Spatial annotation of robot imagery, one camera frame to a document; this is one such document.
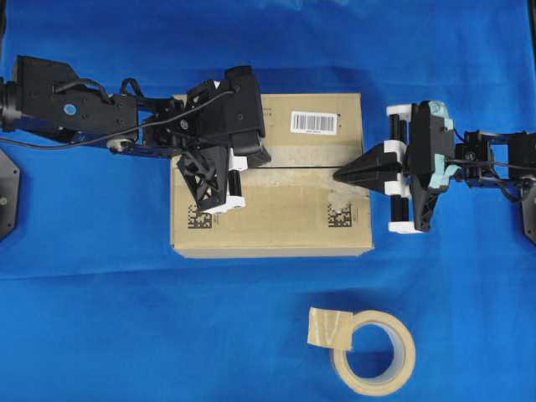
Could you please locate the blue table cloth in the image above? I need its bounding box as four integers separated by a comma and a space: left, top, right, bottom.
1, 1, 535, 401

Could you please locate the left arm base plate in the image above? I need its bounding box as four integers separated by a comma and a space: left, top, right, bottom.
0, 150, 21, 240

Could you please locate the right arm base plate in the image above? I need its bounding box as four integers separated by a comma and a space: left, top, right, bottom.
521, 187, 536, 245

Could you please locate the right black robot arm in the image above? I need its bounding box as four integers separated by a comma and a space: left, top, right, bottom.
333, 100, 535, 240

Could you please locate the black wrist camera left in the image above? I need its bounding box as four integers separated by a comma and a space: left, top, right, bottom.
224, 65, 271, 168

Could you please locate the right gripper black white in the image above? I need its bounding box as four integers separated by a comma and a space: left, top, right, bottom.
333, 100, 459, 235

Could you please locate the beige packing tape roll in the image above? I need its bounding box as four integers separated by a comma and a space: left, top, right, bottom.
307, 307, 416, 397

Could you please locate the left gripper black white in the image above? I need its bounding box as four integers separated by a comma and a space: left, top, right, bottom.
178, 80, 236, 211

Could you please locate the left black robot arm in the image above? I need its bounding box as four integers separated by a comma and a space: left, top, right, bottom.
1, 56, 271, 213

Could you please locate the brown cardboard box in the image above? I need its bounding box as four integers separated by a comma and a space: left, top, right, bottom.
171, 93, 374, 259

